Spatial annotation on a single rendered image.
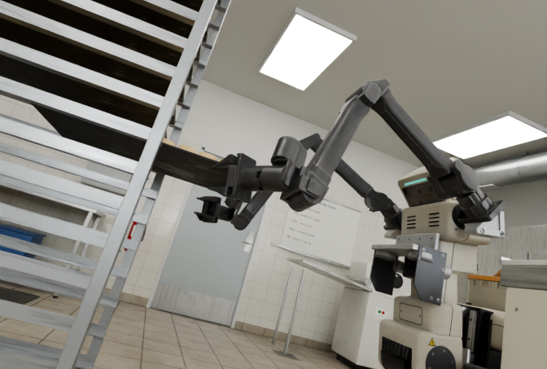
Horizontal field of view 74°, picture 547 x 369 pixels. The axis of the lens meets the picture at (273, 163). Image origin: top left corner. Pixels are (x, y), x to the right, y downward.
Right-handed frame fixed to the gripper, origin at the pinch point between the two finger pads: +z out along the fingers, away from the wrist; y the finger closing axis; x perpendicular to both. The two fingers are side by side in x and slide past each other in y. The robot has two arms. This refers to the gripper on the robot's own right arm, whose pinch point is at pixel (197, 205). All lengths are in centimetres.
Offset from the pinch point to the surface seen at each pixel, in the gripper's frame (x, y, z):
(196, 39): 29, 36, 44
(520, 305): 99, -19, 4
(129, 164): 20, 1, 48
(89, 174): -21.9, 3.4, 30.9
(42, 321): 13, -35, 54
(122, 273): -9.9, -26.6, 18.4
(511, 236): 114, 53, -424
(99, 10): 9, 39, 59
